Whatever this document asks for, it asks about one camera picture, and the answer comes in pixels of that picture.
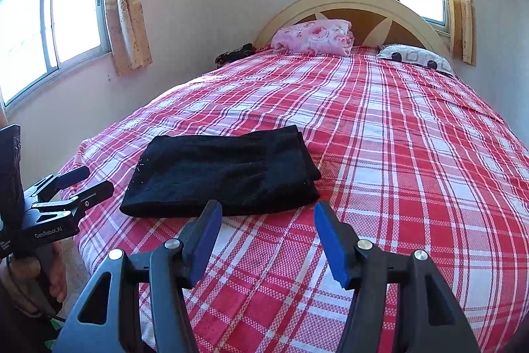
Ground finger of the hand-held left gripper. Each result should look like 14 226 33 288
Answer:
25 165 91 205
32 181 115 221

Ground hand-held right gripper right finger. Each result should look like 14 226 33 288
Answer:
313 201 482 353

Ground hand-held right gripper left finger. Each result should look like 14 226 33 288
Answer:
62 199 224 353

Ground black pants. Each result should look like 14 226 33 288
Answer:
120 125 322 219

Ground person's left hand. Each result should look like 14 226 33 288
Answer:
0 243 69 314

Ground red plaid blanket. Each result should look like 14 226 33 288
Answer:
58 45 529 353

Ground sliding side window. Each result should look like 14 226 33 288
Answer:
0 0 112 110

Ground black patterned cloth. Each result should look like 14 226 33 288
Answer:
215 43 257 66

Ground white patterned pillow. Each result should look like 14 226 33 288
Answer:
375 43 454 76

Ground pink floral pillow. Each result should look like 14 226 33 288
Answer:
270 19 355 57

